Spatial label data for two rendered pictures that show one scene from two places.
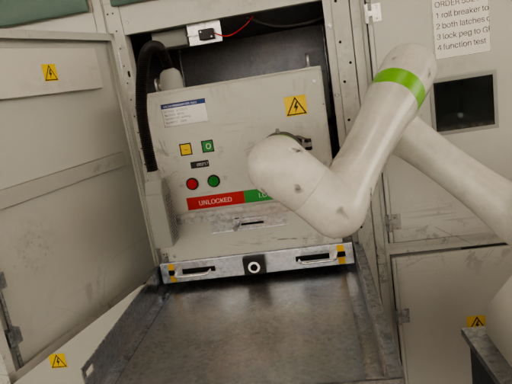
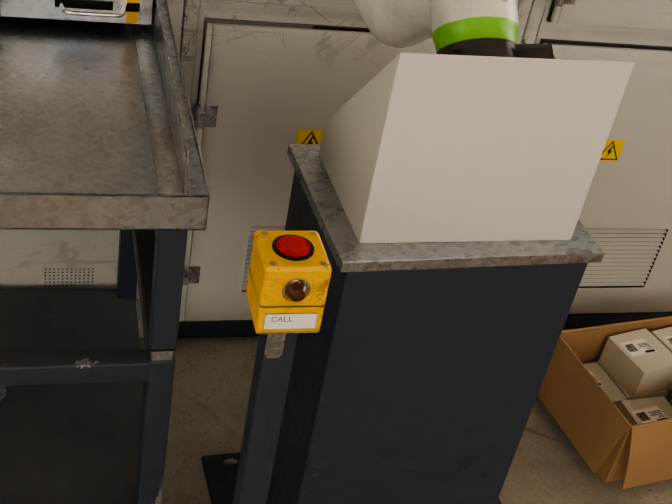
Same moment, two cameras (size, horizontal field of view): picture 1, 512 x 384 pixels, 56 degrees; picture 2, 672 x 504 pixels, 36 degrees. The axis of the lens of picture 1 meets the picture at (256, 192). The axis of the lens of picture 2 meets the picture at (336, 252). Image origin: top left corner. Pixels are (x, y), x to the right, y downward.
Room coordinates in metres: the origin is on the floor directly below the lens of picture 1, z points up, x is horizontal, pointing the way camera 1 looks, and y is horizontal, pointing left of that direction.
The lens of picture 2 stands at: (-0.34, 0.16, 1.59)
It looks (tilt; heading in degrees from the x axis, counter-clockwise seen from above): 35 degrees down; 333
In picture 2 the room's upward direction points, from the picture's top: 11 degrees clockwise
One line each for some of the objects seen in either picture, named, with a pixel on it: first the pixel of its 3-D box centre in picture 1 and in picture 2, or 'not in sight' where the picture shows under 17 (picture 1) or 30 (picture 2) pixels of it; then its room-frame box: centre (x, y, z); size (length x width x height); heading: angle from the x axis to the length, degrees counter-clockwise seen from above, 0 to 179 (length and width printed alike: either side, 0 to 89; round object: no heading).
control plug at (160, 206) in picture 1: (161, 212); not in sight; (1.24, 0.25, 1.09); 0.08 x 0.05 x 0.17; 172
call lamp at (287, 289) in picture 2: not in sight; (297, 293); (0.50, -0.24, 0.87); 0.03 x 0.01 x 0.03; 82
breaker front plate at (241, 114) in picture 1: (240, 174); not in sight; (1.28, 0.03, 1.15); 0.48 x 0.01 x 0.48; 82
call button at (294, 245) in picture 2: not in sight; (292, 249); (0.55, -0.25, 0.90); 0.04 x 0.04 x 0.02
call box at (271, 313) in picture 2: not in sight; (287, 281); (0.55, -0.25, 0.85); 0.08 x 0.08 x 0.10; 82
